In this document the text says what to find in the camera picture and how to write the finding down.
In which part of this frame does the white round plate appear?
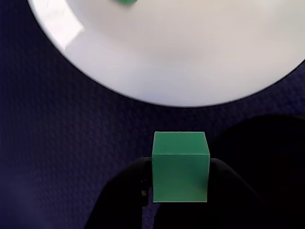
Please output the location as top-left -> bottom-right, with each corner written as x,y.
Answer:
25,0 -> 305,107

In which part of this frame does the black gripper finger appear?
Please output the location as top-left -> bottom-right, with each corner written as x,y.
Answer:
83,156 -> 153,229
206,158 -> 275,229

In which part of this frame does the green cube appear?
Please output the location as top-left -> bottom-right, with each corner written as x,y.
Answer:
151,131 -> 211,204
112,0 -> 138,6

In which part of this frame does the blue woven table cloth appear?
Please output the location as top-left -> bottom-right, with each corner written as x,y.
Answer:
0,0 -> 305,229

